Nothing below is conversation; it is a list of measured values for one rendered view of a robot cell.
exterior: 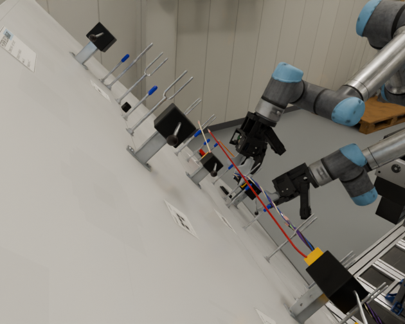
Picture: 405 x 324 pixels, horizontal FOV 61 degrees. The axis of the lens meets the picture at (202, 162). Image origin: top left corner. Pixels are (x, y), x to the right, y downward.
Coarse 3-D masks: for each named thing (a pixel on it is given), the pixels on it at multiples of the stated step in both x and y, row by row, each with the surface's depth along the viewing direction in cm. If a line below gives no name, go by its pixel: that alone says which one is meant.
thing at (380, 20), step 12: (372, 0) 110; (384, 0) 107; (360, 12) 111; (372, 12) 107; (384, 12) 104; (396, 12) 102; (360, 24) 111; (372, 24) 108; (384, 24) 105; (396, 24) 102; (372, 36) 111; (384, 36) 107; (396, 72) 125; (384, 84) 141; (396, 84) 132; (384, 96) 143; (396, 96) 137
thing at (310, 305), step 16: (320, 256) 55; (320, 272) 53; (336, 272) 51; (320, 288) 51; (336, 288) 49; (352, 288) 49; (304, 304) 52; (320, 304) 52; (336, 304) 50; (352, 304) 50; (304, 320) 53
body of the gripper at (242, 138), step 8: (248, 112) 97; (248, 120) 96; (256, 120) 95; (264, 120) 94; (240, 128) 98; (248, 128) 97; (256, 128) 97; (264, 128) 97; (232, 136) 101; (240, 136) 98; (248, 136) 96; (256, 136) 98; (264, 136) 99; (232, 144) 102; (240, 144) 97; (248, 144) 96; (256, 144) 96; (264, 144) 98; (240, 152) 96; (248, 152) 97; (256, 152) 98; (264, 152) 99
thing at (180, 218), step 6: (168, 204) 43; (174, 210) 43; (174, 216) 41; (180, 216) 43; (186, 216) 46; (180, 222) 41; (186, 222) 43; (186, 228) 41; (192, 228) 44; (192, 234) 42
